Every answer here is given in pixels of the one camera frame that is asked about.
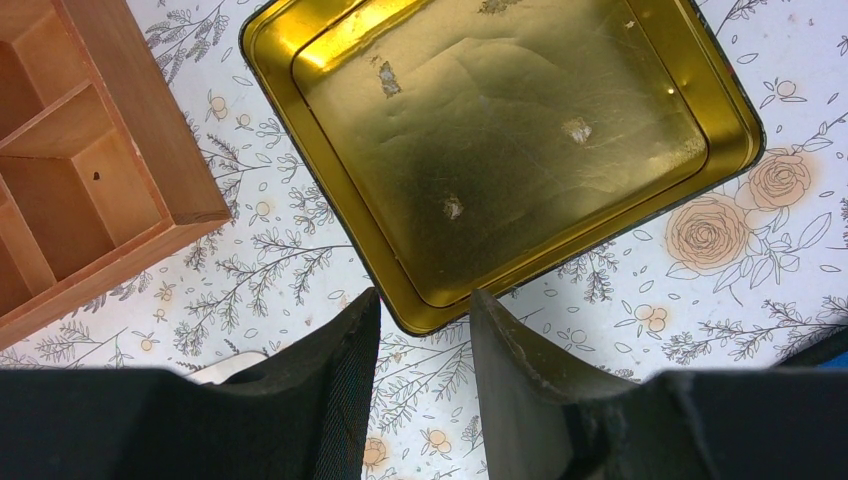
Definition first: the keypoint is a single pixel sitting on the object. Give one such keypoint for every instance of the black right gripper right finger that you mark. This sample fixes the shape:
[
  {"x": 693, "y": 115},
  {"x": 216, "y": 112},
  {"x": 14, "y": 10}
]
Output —
[{"x": 547, "y": 414}]

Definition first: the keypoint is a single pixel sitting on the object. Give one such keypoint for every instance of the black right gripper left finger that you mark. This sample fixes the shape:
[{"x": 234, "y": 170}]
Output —
[{"x": 300, "y": 414}]

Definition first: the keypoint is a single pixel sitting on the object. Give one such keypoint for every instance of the green white chess board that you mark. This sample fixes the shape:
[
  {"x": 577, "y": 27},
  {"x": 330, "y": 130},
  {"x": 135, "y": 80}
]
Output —
[{"x": 220, "y": 371}]

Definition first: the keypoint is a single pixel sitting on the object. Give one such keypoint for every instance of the right gold tin box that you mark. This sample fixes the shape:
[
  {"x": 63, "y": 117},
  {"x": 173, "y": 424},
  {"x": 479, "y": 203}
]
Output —
[{"x": 476, "y": 145}]

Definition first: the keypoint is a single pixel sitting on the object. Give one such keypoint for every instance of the blue cloth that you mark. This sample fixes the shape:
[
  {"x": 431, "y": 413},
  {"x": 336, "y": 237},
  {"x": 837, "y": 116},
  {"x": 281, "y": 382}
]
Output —
[{"x": 830, "y": 352}]

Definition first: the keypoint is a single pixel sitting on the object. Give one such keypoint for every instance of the orange wooden compartment tray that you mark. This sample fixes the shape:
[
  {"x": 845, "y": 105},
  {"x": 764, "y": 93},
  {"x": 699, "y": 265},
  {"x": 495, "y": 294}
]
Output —
[{"x": 100, "y": 174}]

